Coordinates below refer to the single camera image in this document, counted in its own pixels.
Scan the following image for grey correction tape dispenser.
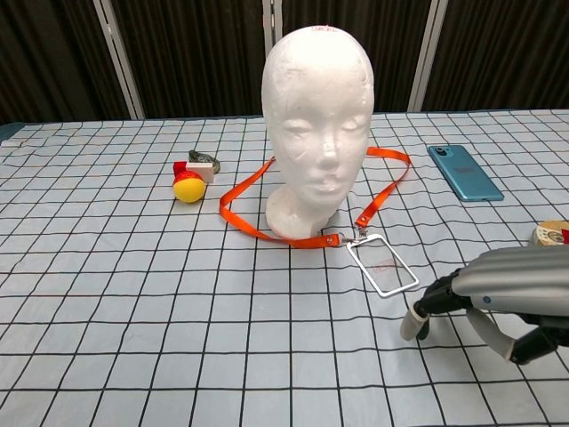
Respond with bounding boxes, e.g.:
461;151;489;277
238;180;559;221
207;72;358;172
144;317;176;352
187;149;222;174

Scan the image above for clear white-framed badge holder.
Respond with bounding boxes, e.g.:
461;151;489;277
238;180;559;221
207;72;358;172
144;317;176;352
345;233;421;298

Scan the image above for red and white small block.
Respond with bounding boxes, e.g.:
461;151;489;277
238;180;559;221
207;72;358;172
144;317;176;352
172;160;215;184

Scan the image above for red and yellow ball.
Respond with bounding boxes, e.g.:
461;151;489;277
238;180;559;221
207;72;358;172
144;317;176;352
172;172;208;205

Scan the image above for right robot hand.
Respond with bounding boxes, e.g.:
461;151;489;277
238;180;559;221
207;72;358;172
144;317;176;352
399;246;569;366

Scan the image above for white foam mannequin head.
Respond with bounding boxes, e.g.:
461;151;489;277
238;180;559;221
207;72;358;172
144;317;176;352
260;24;375;241

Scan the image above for black folding screen panel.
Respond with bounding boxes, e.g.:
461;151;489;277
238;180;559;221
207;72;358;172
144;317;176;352
420;0;569;112
271;0;439;113
0;0;134;126
104;0;273;120

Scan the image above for light blue checked tablecloth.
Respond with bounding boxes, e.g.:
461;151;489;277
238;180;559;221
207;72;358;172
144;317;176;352
0;109;569;427

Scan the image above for orange lanyard strap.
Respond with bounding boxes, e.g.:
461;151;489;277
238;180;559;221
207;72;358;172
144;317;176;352
219;146;411;249

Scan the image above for blue smartphone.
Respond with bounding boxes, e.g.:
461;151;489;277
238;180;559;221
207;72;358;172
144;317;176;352
427;144;506;204

